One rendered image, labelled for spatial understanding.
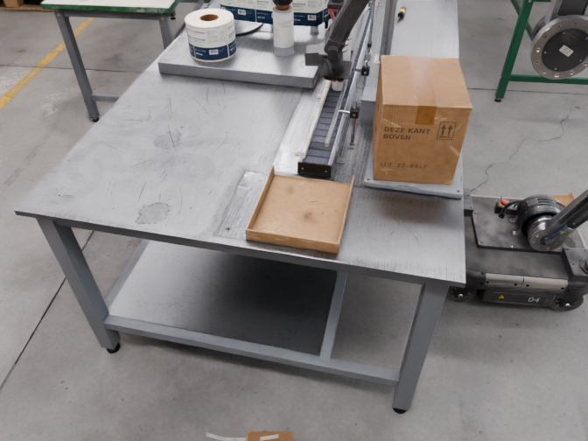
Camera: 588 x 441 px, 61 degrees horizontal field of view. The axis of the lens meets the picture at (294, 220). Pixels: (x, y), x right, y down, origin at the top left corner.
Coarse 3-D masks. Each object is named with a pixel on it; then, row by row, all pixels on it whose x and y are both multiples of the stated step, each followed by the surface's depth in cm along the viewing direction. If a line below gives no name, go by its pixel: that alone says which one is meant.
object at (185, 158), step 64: (384, 0) 269; (448, 0) 268; (128, 128) 180; (192, 128) 180; (256, 128) 179; (64, 192) 154; (128, 192) 154; (192, 192) 153; (256, 192) 153; (384, 192) 152; (320, 256) 134; (384, 256) 133; (448, 256) 133
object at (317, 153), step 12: (372, 0) 255; (360, 48) 215; (348, 84) 192; (336, 96) 185; (324, 108) 179; (324, 120) 173; (324, 132) 168; (336, 132) 168; (312, 144) 163; (324, 144) 163; (312, 156) 158; (324, 156) 158
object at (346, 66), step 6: (324, 66) 175; (342, 66) 170; (348, 66) 173; (324, 72) 174; (330, 72) 172; (336, 72) 171; (342, 72) 173; (348, 72) 173; (342, 78) 173; (348, 78) 173
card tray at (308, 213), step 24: (264, 192) 150; (288, 192) 152; (312, 192) 152; (336, 192) 152; (264, 216) 145; (288, 216) 145; (312, 216) 144; (336, 216) 144; (264, 240) 137; (288, 240) 135; (312, 240) 133; (336, 240) 137
